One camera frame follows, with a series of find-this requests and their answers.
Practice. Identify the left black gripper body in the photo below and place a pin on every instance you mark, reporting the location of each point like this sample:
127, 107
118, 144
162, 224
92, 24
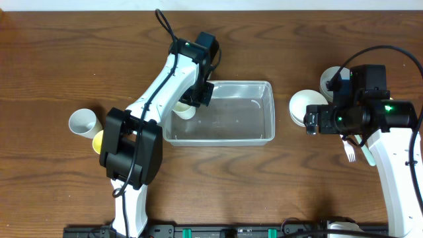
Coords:
201, 94

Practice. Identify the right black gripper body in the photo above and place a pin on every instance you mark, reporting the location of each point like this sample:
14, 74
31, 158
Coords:
311, 119

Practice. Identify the white plastic cup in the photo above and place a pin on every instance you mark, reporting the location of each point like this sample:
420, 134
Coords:
184, 111

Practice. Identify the yellow plastic cup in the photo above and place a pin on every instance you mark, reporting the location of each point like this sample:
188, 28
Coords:
97, 142

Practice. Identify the grey plastic cup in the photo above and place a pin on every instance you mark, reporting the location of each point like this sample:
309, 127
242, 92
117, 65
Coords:
84, 122

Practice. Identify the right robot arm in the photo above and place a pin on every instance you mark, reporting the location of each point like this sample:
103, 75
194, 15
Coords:
361, 105

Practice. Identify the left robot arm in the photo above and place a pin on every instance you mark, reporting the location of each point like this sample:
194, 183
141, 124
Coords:
132, 141

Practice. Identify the clear plastic container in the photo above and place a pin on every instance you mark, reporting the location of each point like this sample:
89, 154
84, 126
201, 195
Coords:
240, 113

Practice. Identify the white plastic bowl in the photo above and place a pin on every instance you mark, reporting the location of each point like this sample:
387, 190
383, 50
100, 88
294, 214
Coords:
299, 102

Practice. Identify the pink plastic fork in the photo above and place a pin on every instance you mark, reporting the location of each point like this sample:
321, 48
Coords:
349, 150

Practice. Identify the grey plastic bowl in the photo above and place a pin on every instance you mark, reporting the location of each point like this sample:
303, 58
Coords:
327, 75

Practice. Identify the light green plastic spoon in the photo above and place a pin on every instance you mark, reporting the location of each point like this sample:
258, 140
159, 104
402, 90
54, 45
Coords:
366, 152

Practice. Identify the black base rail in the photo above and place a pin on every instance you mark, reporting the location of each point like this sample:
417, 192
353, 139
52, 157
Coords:
293, 228

